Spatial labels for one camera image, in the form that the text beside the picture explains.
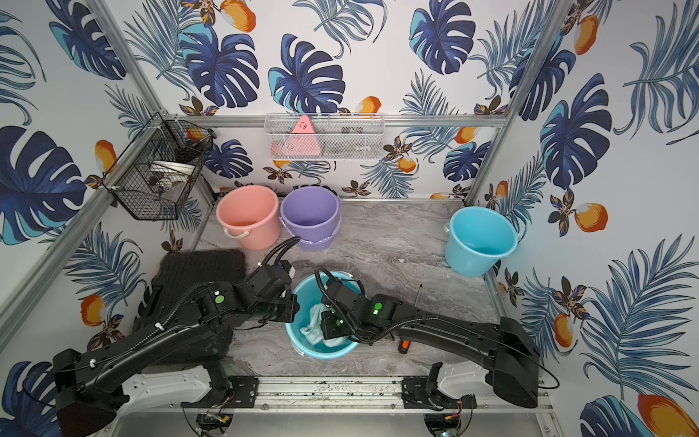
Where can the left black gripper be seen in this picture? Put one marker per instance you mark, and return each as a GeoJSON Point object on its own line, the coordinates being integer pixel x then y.
{"type": "Point", "coordinates": [289, 309]}

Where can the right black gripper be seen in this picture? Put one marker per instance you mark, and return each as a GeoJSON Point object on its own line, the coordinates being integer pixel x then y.
{"type": "Point", "coordinates": [328, 330]}

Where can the mint green microfiber cloth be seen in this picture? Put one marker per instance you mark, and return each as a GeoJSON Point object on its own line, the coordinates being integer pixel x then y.
{"type": "Point", "coordinates": [313, 331]}

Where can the teal bucket with white handle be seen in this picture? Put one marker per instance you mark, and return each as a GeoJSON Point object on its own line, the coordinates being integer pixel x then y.
{"type": "Point", "coordinates": [309, 294]}

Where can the pink plastic bucket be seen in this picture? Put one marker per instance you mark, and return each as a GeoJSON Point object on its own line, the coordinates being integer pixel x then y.
{"type": "Point", "coordinates": [250, 215]}

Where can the purple plastic bucket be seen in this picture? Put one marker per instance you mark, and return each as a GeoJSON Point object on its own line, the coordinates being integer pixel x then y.
{"type": "Point", "coordinates": [313, 214]}

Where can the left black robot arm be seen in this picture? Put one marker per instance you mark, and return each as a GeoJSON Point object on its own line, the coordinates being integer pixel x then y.
{"type": "Point", "coordinates": [89, 386]}

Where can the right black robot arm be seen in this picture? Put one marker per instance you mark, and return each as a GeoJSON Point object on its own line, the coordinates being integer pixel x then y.
{"type": "Point", "coordinates": [504, 349]}

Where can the black ribbed case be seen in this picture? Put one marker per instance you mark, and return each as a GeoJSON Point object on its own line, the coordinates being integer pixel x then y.
{"type": "Point", "coordinates": [177, 273]}

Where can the pink triangular sponge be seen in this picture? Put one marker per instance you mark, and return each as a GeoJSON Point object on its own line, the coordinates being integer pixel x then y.
{"type": "Point", "coordinates": [302, 142]}

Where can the orange handled screwdriver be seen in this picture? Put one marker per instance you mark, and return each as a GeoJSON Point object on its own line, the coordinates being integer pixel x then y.
{"type": "Point", "coordinates": [405, 345]}

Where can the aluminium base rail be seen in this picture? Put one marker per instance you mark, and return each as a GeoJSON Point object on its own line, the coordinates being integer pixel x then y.
{"type": "Point", "coordinates": [186, 390]}

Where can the black wire basket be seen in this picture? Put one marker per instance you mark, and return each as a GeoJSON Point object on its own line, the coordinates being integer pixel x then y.
{"type": "Point", "coordinates": [154, 177]}

